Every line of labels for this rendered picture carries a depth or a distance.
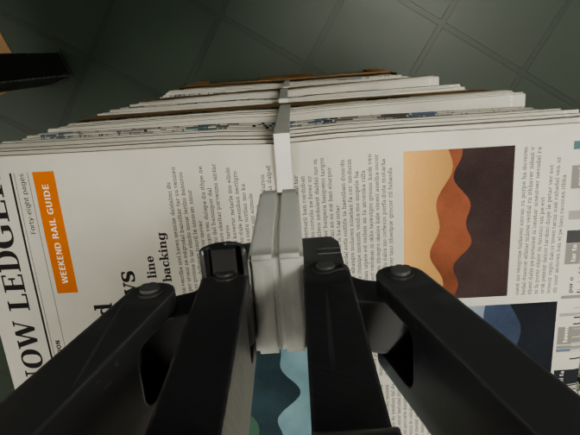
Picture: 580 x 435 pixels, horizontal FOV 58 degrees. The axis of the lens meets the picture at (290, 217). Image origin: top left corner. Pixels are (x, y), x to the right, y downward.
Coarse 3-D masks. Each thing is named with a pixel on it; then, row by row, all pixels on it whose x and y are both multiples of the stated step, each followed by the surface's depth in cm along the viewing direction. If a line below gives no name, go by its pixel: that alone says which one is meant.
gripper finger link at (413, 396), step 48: (384, 288) 12; (432, 288) 12; (432, 336) 10; (480, 336) 10; (432, 384) 10; (480, 384) 9; (528, 384) 8; (432, 432) 11; (480, 432) 9; (528, 432) 8; (576, 432) 7
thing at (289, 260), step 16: (288, 192) 20; (288, 208) 18; (288, 224) 16; (288, 240) 15; (288, 256) 14; (288, 272) 14; (288, 288) 14; (288, 304) 14; (304, 304) 14; (288, 320) 14; (304, 320) 15; (288, 336) 15; (304, 336) 15
